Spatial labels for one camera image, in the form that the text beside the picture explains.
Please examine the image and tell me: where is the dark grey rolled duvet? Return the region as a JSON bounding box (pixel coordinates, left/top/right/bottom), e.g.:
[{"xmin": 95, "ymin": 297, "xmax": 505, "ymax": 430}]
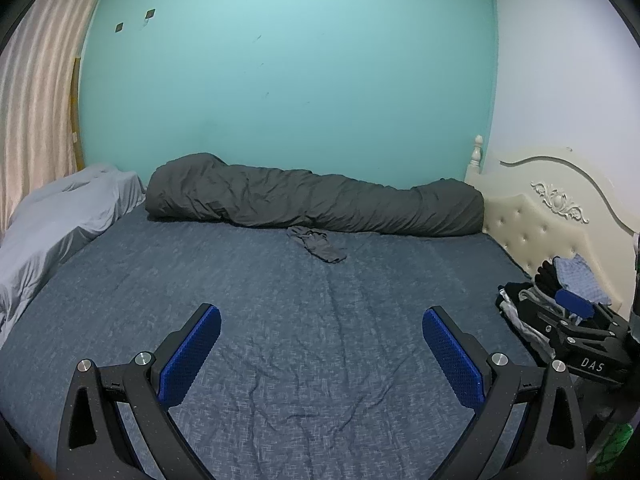
[{"xmin": 145, "ymin": 152, "xmax": 485, "ymax": 237}]

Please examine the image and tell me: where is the wooden window frame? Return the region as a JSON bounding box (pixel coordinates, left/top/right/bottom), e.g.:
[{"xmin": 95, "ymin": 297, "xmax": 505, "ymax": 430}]
[{"xmin": 71, "ymin": 57, "xmax": 86, "ymax": 171}]

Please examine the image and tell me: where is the grey underwear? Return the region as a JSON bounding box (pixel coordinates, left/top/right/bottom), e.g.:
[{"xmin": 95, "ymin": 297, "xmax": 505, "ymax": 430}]
[{"xmin": 286, "ymin": 226, "xmax": 347, "ymax": 264}]

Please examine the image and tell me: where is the black folded garment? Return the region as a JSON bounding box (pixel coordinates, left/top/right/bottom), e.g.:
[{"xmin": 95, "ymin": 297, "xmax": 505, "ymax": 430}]
[{"xmin": 496, "ymin": 259, "xmax": 566, "ymax": 311}]

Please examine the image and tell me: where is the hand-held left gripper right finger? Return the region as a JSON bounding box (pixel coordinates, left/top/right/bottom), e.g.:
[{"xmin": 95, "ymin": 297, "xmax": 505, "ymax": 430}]
[{"xmin": 421, "ymin": 306, "xmax": 588, "ymax": 480}]

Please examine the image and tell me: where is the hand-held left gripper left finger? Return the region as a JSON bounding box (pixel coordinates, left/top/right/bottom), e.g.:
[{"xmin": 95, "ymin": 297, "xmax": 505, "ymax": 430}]
[{"xmin": 56, "ymin": 303, "xmax": 222, "ymax": 480}]

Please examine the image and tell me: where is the blue patterned folded cloth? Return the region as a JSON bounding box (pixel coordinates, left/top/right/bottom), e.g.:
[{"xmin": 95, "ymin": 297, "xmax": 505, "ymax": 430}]
[{"xmin": 552, "ymin": 254, "xmax": 613, "ymax": 307}]

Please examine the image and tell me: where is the cream striped curtain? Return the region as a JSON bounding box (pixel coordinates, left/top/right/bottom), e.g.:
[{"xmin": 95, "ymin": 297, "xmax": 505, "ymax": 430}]
[{"xmin": 0, "ymin": 0, "xmax": 118, "ymax": 241}]

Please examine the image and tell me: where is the cream tufted headboard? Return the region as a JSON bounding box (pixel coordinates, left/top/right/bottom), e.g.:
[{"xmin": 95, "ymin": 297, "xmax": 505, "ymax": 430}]
[{"xmin": 464, "ymin": 135, "xmax": 640, "ymax": 321}]

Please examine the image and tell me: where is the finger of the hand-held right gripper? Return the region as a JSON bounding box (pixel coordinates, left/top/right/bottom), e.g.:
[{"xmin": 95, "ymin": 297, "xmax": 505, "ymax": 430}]
[
  {"xmin": 517, "ymin": 296, "xmax": 618, "ymax": 348},
  {"xmin": 554, "ymin": 287, "xmax": 628, "ymax": 333}
]

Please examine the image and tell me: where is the light grey pillow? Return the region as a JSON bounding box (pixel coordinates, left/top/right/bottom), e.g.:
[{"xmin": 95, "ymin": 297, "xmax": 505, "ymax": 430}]
[{"xmin": 0, "ymin": 163, "xmax": 147, "ymax": 351}]

